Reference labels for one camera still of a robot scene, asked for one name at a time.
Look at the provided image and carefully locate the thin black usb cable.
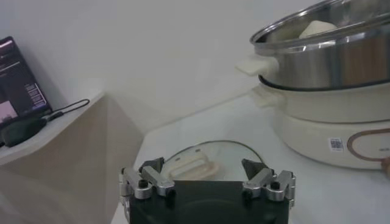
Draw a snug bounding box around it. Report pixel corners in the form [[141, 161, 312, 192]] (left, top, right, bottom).
[[45, 99, 91, 121]]

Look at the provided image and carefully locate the stainless steel steamer basket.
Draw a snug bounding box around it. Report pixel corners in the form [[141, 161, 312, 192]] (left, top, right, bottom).
[[235, 0, 390, 91]]

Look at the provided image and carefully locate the black computer mouse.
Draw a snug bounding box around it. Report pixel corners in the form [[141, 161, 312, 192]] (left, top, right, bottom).
[[0, 117, 48, 148]]

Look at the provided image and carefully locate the white side table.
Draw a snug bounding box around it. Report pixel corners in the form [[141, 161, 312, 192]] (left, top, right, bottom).
[[0, 93, 144, 224]]

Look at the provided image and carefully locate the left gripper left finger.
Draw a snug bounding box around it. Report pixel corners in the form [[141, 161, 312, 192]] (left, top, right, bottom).
[[119, 156, 177, 200]]

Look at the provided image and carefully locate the cream electric cooker base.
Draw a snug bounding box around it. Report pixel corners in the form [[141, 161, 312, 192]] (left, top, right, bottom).
[[251, 82, 390, 171]]

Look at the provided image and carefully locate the open black laptop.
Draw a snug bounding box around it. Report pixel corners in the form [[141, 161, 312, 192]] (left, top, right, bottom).
[[0, 36, 52, 128]]

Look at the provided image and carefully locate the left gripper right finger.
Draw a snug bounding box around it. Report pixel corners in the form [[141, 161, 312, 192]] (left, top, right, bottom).
[[240, 158, 296, 202]]

